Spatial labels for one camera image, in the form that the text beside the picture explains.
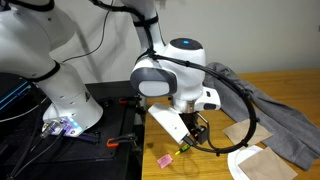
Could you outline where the pink sticky note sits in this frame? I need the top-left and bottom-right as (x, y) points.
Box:
(157, 154), (173, 168)

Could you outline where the yellow green pen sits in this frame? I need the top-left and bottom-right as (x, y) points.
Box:
(175, 145), (191, 155)

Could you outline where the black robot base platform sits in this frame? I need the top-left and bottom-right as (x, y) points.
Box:
(0, 81), (141, 180)

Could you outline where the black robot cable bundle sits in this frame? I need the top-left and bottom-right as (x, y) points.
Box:
(89, 0), (260, 157)

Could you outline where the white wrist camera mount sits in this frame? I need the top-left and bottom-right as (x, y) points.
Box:
(148, 103), (190, 144)

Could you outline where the grey sweatshirt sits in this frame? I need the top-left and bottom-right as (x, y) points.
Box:
(207, 62), (320, 170)

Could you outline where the brown napkin on near plate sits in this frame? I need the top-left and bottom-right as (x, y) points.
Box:
(239, 147), (297, 180)

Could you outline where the brown napkin beside near plate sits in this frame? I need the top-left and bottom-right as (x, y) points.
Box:
(223, 119), (272, 146)

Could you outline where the orange black clamp front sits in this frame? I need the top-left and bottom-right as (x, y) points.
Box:
(106, 133), (138, 148)

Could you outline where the thin black wall cable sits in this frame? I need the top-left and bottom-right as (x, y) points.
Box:
(61, 0), (115, 64)

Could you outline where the orange black clamp rear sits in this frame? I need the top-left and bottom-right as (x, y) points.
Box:
(118, 95), (142, 105)

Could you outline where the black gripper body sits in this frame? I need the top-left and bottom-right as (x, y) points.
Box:
(181, 112), (209, 144)

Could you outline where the white plate near edge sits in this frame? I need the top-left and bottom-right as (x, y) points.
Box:
(227, 145), (262, 180)

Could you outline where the orange black clamp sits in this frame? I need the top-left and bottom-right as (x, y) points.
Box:
(106, 133), (138, 148)
(118, 95), (142, 105)

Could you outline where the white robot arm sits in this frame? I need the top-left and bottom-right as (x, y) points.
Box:
(1, 0), (221, 143)

